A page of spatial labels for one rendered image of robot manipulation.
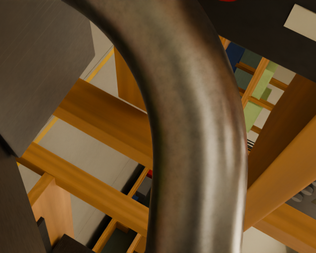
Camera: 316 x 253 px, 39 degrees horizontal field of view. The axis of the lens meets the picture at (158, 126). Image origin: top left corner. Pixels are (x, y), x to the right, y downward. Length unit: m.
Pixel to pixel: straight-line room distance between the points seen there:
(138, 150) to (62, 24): 0.54
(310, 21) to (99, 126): 0.79
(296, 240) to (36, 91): 0.67
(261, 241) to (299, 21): 9.87
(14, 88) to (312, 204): 0.35
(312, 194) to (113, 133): 0.59
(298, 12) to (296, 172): 0.18
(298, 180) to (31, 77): 0.29
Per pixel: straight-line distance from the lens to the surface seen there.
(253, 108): 6.26
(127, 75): 0.91
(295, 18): 0.27
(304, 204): 0.54
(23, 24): 0.44
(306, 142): 0.35
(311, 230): 1.02
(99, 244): 8.78
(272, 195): 0.47
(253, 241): 10.04
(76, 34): 0.55
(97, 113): 1.03
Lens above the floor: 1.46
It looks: 9 degrees down
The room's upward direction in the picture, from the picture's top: 118 degrees clockwise
